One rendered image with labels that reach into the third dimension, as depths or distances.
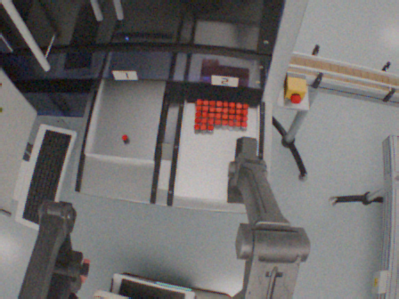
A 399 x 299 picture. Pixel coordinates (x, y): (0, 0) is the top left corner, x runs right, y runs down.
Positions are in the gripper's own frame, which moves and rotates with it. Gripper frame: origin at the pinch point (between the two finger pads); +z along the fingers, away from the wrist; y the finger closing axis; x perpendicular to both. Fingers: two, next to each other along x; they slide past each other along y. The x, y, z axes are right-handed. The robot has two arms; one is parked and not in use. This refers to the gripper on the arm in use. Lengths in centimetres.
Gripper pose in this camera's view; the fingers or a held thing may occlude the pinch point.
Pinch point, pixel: (237, 191)
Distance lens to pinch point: 115.0
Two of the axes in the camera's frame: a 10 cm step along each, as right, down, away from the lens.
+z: 0.1, 3.0, 9.5
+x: -9.9, -1.0, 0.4
